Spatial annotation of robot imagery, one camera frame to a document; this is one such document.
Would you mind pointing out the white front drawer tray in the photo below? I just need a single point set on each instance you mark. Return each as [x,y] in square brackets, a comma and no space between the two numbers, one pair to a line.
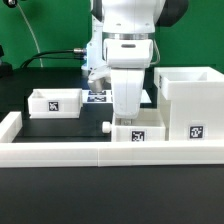
[148,126]

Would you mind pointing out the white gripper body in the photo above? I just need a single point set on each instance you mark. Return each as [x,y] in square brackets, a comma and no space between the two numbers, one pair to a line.
[126,85]

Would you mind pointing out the white rear drawer tray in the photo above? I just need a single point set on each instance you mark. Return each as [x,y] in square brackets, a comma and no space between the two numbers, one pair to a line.
[55,103]

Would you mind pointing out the black device at left edge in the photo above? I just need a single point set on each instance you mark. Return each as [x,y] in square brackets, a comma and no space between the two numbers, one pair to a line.
[5,67]

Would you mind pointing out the white drawer cabinet box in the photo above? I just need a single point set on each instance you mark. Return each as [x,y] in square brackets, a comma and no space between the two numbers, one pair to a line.
[191,102]

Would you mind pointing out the white U-shaped fence wall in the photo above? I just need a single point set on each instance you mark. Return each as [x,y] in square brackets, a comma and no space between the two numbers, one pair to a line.
[99,154]

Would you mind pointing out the white drawer tray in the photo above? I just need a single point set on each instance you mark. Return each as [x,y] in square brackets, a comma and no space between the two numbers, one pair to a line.
[148,126]
[55,103]

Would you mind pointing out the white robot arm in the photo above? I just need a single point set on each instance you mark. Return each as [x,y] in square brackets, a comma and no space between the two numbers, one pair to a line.
[122,46]

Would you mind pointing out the white marker tag sheet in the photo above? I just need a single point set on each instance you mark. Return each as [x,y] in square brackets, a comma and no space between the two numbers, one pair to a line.
[106,97]

